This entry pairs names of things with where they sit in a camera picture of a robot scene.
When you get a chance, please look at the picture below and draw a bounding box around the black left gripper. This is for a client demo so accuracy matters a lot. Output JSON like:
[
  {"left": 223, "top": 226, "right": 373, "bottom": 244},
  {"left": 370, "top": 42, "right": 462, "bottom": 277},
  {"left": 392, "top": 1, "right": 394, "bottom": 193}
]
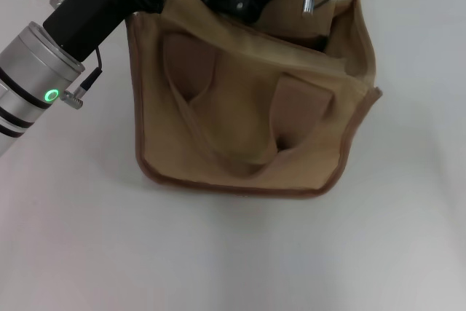
[{"left": 42, "top": 0, "right": 172, "bottom": 63}]

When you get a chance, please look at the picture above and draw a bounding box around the khaki canvas food bag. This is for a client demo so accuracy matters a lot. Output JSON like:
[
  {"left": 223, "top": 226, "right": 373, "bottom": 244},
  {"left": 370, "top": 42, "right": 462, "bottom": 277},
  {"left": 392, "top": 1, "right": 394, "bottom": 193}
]
[{"left": 124, "top": 0, "right": 383, "bottom": 200}]

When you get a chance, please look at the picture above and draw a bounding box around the left arm black connector cable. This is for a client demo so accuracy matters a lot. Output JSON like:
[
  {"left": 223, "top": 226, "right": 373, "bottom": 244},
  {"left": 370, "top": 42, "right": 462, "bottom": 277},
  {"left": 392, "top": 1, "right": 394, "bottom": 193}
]
[{"left": 60, "top": 47, "right": 106, "bottom": 111}]

